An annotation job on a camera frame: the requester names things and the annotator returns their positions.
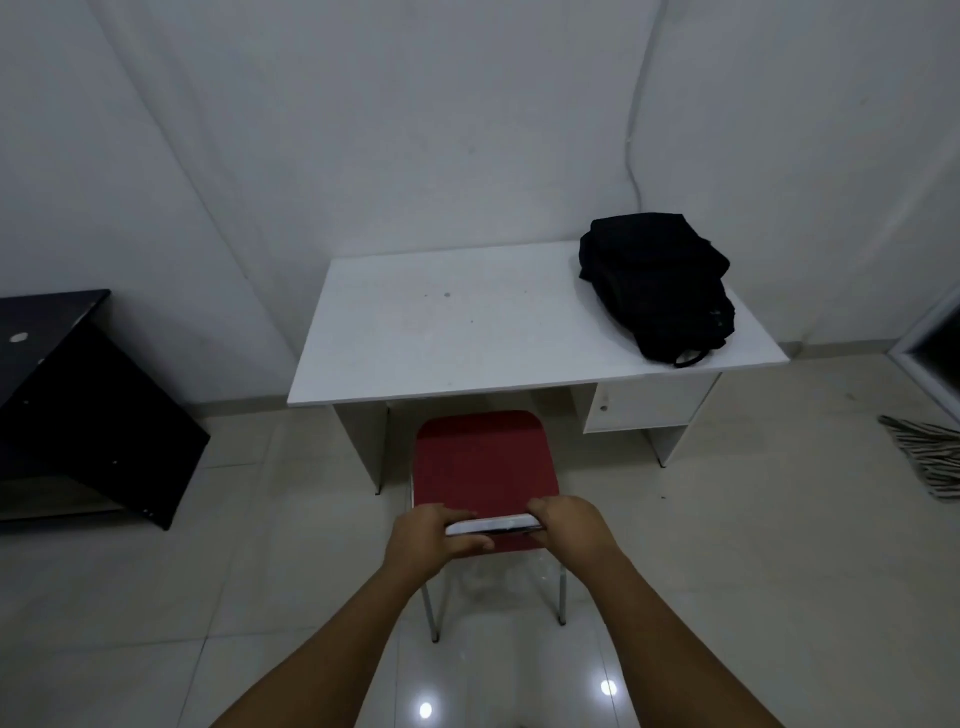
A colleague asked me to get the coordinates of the black backpack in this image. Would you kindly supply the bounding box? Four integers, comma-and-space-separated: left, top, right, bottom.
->
577, 212, 738, 370

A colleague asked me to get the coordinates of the person's right hand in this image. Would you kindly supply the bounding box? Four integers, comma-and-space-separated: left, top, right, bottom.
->
524, 494, 626, 584

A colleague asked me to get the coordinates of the red metal-frame chair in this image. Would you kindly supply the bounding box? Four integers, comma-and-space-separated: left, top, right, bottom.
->
410, 409, 570, 645

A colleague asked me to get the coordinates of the person's left forearm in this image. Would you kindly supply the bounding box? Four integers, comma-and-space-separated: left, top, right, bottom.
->
207, 558, 427, 728

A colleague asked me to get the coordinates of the person's right forearm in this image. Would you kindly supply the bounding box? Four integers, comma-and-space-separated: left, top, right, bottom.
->
567, 549, 786, 728

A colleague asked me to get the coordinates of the black desk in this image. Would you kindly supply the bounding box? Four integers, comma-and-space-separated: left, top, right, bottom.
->
0, 288, 213, 533

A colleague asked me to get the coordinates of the white wall cable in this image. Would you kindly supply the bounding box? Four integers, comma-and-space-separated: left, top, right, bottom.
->
624, 0, 670, 216

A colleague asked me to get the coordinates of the striped floor cloth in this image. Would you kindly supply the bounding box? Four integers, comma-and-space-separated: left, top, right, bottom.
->
877, 414, 960, 503

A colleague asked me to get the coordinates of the person's left hand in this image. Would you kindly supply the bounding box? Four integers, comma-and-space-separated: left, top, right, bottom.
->
383, 503, 497, 592

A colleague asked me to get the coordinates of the white desk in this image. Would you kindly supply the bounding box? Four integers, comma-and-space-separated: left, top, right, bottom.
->
287, 239, 792, 497

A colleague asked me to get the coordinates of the white desk drawer cabinet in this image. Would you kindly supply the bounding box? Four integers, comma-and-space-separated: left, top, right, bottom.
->
582, 372, 723, 435

